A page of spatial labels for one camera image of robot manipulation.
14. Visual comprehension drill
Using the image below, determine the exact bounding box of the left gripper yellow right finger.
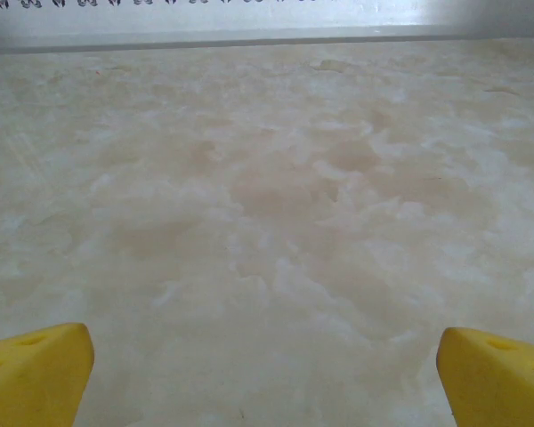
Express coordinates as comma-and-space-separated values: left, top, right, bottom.
435, 326, 534, 427

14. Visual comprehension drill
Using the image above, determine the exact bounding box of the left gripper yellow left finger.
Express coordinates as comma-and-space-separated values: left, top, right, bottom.
0, 323, 95, 427

